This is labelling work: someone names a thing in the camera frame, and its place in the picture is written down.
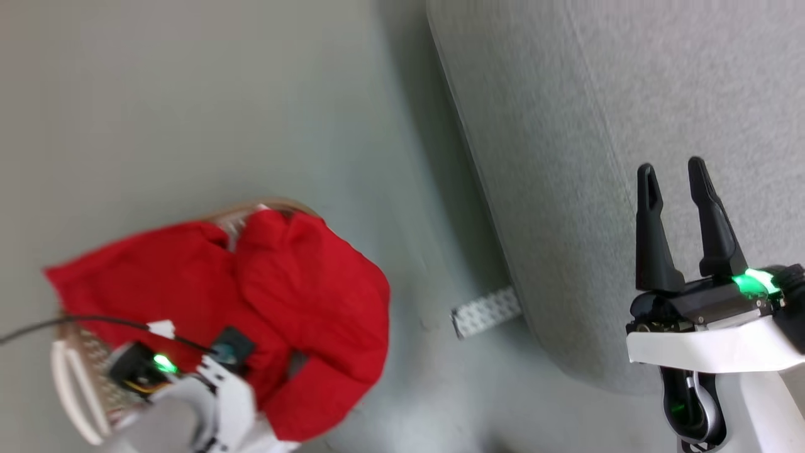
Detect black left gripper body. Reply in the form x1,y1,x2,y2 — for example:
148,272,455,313
108,342,183,396

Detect white laundry basket brown rim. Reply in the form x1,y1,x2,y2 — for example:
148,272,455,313
49,198,323,447

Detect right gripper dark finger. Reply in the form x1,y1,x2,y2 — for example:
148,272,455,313
687,156,749,279
635,162,686,294

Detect grey fabric sofa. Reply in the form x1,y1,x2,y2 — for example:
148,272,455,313
426,0,805,397

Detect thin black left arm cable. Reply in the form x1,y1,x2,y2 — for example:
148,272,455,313
0,314,218,353

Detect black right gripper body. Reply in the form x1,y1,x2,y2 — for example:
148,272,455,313
629,264,805,334

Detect red clothing with white stripes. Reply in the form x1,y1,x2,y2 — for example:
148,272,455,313
43,209,392,443

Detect perforated metal sofa leg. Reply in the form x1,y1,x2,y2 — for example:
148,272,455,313
451,286,523,340

